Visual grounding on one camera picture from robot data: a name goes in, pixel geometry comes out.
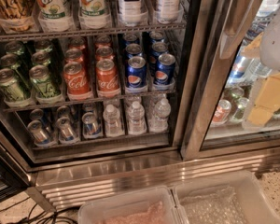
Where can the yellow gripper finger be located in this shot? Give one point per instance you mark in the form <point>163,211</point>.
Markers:
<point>264,100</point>
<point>252,50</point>

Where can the pepsi can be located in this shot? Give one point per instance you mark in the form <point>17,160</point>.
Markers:
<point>136,71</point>
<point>156,36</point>
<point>128,39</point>
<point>164,70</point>
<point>157,49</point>
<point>133,50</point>

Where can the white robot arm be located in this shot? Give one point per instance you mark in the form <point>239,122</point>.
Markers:
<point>269,55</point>

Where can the steel fridge door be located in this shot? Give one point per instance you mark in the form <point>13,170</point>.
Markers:
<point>220,29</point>

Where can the front right coca-cola can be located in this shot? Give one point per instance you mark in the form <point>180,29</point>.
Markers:
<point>107,75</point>

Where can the coca-cola can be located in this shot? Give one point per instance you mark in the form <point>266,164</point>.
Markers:
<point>103,41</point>
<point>77,42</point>
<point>104,53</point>
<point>74,55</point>
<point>75,78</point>
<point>107,75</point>

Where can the rear right coca-cola can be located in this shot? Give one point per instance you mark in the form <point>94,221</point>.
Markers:
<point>103,41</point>

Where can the rear left coca-cola can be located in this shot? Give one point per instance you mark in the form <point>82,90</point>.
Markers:
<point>77,42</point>

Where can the front left coca-cola can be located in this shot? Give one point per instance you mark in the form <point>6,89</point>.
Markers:
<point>75,78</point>

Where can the bottom right silver can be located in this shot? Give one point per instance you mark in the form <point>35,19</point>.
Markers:
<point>91,126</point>

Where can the silver can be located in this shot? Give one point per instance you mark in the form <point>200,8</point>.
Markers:
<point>67,132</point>
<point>41,136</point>
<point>91,126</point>

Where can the bottom middle silver can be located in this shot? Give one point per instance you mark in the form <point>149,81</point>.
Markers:
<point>67,132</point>

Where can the rear right green can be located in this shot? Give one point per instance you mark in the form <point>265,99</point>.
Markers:
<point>43,45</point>

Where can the green can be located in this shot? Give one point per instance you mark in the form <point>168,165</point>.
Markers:
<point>43,82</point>
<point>43,45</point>
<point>12,87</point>
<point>14,62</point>
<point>41,58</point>
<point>15,47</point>

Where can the front right green can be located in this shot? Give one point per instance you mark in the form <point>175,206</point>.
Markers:
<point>43,82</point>

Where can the bottom left silver can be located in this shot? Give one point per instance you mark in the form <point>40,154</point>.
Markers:
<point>41,136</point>

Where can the steel fridge base grille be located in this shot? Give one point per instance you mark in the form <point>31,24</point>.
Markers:
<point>73,185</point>

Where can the rear left green can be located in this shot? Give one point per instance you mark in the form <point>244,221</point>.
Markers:
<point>15,47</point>

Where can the front left green can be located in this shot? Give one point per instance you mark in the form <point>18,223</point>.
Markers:
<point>12,87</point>

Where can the right tea bottle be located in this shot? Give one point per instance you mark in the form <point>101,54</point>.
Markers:
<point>167,10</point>

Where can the tea bottle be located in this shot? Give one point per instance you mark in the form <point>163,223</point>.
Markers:
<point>130,11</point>
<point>167,10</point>

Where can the right clear plastic bin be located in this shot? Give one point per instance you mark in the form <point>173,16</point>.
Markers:
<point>232,198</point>

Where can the clear plastic bin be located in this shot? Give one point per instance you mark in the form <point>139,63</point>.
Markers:
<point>232,198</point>
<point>145,206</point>

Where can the right water bottle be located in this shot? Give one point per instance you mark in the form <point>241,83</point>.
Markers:
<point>159,116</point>

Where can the water bottle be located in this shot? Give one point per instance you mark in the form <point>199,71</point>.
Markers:
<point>113,124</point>
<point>159,116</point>
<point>136,119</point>

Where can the left tea bottle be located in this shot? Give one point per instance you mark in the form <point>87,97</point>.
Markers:
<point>130,11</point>

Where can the middle water bottle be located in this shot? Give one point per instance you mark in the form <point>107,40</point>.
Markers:
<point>136,119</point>

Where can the left water bottle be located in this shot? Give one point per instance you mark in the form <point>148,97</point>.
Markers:
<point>113,124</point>

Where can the left clear plastic bin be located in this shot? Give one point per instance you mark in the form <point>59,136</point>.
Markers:
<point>145,206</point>

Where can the right 7up bottle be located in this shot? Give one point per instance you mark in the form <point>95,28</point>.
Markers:
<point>91,8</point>

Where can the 7up bottle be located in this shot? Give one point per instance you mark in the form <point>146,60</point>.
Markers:
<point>54,9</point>
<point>91,8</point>

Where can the left 7up bottle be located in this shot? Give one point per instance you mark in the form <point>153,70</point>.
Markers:
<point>54,9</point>

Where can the orange drink bottle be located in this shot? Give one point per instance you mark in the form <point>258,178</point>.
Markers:
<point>14,3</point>

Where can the middle wire shelf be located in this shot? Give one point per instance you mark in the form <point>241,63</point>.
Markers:
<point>91,100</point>

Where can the wire shelf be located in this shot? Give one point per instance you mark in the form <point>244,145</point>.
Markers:
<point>91,100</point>
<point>110,31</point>

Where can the upper wire shelf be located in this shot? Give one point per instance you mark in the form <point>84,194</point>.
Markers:
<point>110,31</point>

